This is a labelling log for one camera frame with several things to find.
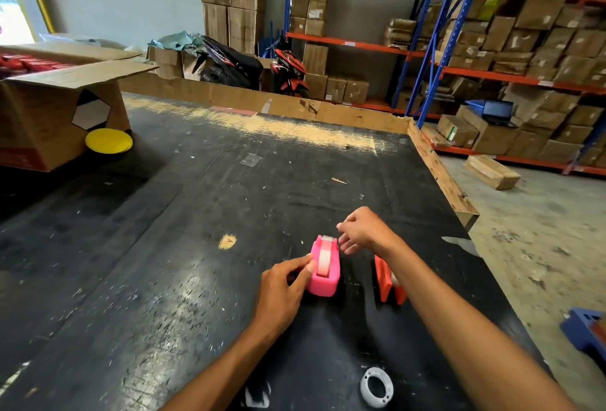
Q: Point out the flat cardboard parcel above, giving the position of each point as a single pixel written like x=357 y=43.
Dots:
x=492 y=172

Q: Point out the cardboard table edge strip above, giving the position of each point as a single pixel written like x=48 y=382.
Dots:
x=331 y=115

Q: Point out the teal cloth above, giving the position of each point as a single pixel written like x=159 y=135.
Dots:
x=177 y=40

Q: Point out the clear tape roll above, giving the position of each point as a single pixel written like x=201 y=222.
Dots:
x=324 y=257

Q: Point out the large open cardboard box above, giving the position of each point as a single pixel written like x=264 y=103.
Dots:
x=38 y=117

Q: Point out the person's right fingers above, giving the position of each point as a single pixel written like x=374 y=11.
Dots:
x=349 y=238

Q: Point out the clear tape scrap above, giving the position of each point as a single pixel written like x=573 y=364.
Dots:
x=250 y=160

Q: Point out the red and black motorbike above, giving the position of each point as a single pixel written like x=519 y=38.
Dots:
x=289 y=72

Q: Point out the rows of brown shelf boxes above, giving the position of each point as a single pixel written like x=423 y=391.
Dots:
x=525 y=46

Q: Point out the person's right hand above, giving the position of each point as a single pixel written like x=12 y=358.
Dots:
x=369 y=231

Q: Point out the orange tape dispenser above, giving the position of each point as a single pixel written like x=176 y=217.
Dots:
x=383 y=280

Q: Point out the person's left thumb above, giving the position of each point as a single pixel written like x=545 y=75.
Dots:
x=304 y=278

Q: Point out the yellow round disc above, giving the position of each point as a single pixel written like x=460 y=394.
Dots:
x=109 y=141

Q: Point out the pink tape dispenser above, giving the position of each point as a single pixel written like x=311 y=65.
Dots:
x=326 y=285

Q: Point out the orange and blue shelf rack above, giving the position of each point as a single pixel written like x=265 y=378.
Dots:
x=454 y=18

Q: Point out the small open cardboard box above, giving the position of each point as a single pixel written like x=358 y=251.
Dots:
x=165 y=61

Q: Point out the white empty tape core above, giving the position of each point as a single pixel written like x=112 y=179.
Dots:
x=365 y=389

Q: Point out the person's left forearm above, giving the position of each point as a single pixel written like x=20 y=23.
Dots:
x=222 y=373

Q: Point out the person's right forearm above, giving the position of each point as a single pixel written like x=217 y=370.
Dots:
x=464 y=339

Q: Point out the person's left hand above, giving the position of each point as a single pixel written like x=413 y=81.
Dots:
x=277 y=299

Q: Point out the pile of red packets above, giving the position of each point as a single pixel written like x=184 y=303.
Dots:
x=33 y=64

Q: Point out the blue plastic crate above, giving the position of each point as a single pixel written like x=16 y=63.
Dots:
x=584 y=330

